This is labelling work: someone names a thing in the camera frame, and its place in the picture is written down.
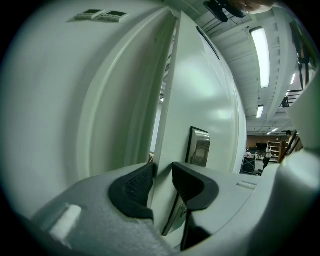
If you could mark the wooden storage shelf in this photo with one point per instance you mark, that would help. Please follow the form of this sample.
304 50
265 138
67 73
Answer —
275 151

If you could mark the small ceiling light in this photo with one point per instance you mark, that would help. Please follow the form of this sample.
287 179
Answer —
293 78
260 111

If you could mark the white wall control panel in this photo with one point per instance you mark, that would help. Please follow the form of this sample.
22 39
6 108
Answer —
112 15
89 14

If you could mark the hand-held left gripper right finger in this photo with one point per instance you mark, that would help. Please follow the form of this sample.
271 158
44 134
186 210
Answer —
225 215

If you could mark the silver door lock plate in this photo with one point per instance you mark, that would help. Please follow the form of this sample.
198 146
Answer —
198 148

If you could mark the black fabric cart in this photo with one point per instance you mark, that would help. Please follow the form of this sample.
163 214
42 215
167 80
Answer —
248 162

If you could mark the metal door edge latch plate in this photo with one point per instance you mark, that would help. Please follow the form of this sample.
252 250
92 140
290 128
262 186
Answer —
173 217

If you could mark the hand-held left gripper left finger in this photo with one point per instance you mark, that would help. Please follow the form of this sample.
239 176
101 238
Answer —
100 215

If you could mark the black head-worn camera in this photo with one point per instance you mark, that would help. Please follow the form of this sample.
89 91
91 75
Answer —
225 10

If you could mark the long ceiling light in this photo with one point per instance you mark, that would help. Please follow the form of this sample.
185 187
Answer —
260 57

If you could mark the white door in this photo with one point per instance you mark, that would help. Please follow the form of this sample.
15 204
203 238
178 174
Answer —
200 100

